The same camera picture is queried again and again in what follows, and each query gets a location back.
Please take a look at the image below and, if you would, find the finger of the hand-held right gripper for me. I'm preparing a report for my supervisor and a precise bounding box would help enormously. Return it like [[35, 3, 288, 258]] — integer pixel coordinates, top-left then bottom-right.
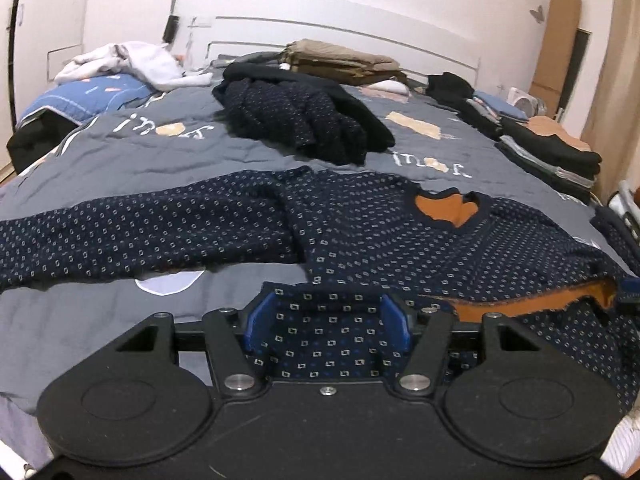
[[616, 277, 640, 307]]

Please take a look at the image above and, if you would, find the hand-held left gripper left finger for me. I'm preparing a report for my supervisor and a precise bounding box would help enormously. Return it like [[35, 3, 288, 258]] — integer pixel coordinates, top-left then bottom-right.
[[112, 291, 278, 402]]

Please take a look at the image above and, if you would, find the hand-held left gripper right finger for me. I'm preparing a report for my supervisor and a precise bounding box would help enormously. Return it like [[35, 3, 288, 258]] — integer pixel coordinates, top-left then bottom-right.
[[380, 292, 545, 403]]

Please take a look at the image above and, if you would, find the navy dotted sweater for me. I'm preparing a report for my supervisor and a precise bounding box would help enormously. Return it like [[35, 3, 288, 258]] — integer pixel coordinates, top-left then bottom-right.
[[0, 167, 640, 411]]

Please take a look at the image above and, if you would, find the grey folded clothes stack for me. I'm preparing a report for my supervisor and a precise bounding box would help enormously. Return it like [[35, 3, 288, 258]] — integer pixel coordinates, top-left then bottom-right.
[[496, 137, 596, 206]]

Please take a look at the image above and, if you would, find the dark folded clothes stack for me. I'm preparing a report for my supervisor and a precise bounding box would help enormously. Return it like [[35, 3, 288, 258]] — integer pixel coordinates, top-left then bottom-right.
[[457, 97, 506, 141]]

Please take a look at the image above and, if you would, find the black clothes pile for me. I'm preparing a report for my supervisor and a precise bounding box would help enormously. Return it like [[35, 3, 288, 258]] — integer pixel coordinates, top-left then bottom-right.
[[425, 72, 476, 111]]

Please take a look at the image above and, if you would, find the white bed sheet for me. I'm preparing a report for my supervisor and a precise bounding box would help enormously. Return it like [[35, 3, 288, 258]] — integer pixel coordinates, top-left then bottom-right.
[[600, 405, 640, 476]]

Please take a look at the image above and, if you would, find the black folded garment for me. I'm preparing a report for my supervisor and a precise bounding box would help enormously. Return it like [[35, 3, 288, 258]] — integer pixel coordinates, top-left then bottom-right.
[[500, 117, 603, 178]]

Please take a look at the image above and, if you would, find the peach cloth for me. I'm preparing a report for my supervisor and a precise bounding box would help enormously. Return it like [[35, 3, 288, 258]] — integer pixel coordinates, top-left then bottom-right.
[[527, 116, 593, 153]]

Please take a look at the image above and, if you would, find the grey quilted bedspread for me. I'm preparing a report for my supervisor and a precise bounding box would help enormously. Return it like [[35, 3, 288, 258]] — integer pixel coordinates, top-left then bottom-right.
[[0, 52, 640, 471]]

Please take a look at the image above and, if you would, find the navy knitted garment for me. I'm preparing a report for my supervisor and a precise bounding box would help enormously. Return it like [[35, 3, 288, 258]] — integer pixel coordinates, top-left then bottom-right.
[[212, 77, 368, 166]]

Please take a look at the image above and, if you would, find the beige curtain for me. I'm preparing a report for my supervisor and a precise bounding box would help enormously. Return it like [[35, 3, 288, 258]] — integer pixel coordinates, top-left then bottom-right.
[[582, 0, 640, 201]]

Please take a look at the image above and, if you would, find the white fan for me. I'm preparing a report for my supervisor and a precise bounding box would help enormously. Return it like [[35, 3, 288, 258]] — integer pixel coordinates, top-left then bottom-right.
[[507, 87, 548, 116]]

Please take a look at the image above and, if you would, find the blue folded garment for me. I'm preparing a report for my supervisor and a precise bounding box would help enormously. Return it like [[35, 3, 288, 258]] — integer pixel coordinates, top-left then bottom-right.
[[472, 91, 528, 121]]

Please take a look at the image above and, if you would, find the black panel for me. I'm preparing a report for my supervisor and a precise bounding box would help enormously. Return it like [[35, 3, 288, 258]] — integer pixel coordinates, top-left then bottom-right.
[[565, 27, 593, 123]]

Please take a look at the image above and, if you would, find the brown folded blanket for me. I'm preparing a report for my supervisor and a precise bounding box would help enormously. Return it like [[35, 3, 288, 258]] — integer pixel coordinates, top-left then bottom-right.
[[290, 62, 408, 86]]

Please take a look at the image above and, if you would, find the tan folded blanket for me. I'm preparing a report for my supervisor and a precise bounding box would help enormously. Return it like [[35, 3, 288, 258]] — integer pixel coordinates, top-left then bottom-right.
[[282, 39, 401, 73]]

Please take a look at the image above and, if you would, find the dark cloth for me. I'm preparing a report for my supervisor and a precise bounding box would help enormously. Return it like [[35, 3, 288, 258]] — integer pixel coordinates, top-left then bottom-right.
[[6, 110, 76, 176]]

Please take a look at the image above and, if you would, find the blue printed pillow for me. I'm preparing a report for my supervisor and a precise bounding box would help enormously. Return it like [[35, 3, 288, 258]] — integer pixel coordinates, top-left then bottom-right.
[[17, 72, 156, 128]]

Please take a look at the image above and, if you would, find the white hooded garment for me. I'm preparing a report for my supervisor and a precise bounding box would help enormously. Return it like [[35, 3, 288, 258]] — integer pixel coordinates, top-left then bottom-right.
[[54, 41, 213, 88]]

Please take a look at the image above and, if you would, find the white headboard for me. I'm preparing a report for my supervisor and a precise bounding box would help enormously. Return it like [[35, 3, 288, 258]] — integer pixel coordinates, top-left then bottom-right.
[[206, 15, 482, 91]]

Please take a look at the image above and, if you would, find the white drawer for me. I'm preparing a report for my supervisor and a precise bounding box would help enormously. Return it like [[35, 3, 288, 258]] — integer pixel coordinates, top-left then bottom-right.
[[46, 45, 83, 83]]

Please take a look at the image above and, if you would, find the white wardrobe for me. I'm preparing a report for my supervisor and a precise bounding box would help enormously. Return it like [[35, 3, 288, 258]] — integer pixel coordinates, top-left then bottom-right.
[[0, 0, 96, 171]]

